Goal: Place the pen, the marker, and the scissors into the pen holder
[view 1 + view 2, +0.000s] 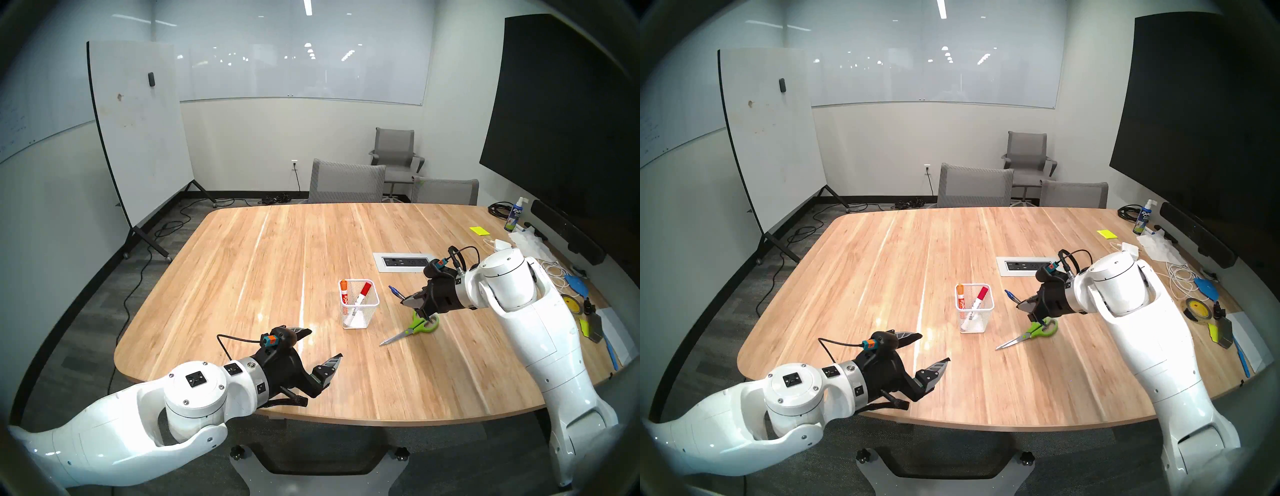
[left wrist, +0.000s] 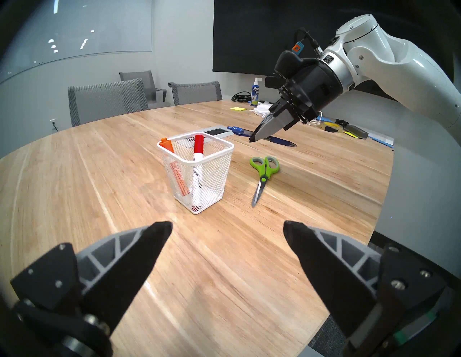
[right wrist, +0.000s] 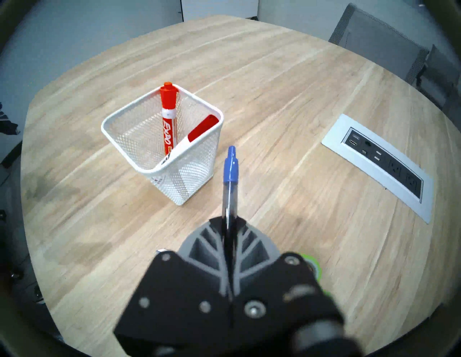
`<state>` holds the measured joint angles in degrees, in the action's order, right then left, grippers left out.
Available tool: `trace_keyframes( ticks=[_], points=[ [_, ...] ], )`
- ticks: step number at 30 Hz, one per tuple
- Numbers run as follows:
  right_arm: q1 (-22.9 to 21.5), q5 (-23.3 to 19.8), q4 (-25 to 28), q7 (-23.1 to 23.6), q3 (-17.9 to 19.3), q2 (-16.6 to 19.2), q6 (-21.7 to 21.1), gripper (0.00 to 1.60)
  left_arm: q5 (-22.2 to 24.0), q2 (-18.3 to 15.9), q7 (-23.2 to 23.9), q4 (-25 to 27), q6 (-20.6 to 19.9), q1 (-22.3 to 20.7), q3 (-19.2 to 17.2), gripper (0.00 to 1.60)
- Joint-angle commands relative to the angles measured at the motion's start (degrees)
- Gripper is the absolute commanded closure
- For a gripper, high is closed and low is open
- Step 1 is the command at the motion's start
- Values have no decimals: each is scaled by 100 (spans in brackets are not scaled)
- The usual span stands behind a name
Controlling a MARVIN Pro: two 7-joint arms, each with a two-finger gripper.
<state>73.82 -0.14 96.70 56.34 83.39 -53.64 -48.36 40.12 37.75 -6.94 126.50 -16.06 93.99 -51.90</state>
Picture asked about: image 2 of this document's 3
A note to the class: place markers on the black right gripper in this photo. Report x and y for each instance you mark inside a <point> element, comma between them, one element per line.
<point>313,88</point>

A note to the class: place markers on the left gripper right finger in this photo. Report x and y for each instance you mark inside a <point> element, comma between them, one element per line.
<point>342,280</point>

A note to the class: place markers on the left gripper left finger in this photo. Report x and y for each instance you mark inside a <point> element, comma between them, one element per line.
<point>119,273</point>

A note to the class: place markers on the blue ballpoint pen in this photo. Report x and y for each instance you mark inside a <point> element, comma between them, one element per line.
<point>239,130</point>

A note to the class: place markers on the red cap dotted marker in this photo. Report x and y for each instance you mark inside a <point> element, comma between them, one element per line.
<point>198,144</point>

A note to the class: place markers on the orange cap white marker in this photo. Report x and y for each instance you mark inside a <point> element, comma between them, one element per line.
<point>166,144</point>

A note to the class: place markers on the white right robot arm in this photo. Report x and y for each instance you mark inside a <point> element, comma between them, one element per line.
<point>396,61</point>

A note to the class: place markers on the white mesh pen holder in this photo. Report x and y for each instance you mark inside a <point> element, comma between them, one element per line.
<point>216,172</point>

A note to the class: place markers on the whiteboard cleaner spray bottle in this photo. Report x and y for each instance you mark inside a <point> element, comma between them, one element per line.
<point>255,93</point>

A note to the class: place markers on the black video sound bar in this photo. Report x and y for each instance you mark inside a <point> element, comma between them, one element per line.
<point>272,82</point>

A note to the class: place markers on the yellow black tape roll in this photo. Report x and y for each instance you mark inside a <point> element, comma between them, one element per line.
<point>330,126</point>

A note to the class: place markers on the grey table power outlet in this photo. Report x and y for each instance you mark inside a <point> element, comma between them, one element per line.
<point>219,132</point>

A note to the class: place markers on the low grey mesh chair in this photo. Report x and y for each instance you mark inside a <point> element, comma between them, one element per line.
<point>196,93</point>

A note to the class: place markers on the white paper sheet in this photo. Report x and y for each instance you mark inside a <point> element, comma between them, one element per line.
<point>381,138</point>

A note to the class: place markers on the grey armrest office chair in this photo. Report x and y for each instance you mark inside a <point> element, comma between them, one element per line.
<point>140,77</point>

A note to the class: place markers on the wide grey mesh chair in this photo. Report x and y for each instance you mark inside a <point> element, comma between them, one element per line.
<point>104,100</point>

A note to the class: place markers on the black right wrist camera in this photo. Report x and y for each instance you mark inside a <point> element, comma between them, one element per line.
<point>293,64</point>

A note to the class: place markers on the large black wall screen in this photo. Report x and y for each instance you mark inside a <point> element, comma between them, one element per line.
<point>252,32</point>

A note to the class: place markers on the glass wall board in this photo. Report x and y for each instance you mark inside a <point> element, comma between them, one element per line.
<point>72,25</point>

